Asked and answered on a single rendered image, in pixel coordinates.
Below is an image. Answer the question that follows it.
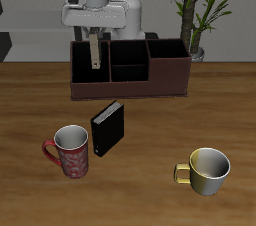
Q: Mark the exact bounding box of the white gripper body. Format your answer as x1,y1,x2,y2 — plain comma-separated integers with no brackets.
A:
61,0,130,30

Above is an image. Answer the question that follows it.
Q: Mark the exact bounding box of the yellow book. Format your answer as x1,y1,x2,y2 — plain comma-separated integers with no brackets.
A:
88,32,102,70

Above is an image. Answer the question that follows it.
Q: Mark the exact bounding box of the dark brown desk caddy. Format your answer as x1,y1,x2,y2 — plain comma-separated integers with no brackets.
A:
69,38,193,101

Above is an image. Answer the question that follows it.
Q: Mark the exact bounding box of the black book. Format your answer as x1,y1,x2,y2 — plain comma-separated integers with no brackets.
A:
90,100,126,158

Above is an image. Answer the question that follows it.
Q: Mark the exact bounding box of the green pot plant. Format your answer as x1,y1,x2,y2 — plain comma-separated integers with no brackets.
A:
170,0,236,63

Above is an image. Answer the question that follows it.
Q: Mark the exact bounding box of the red patterned mug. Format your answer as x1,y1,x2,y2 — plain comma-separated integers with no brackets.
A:
41,124,90,180

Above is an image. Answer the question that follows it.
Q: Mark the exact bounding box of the yellow and white mug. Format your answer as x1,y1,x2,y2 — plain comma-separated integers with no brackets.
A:
173,147,232,197

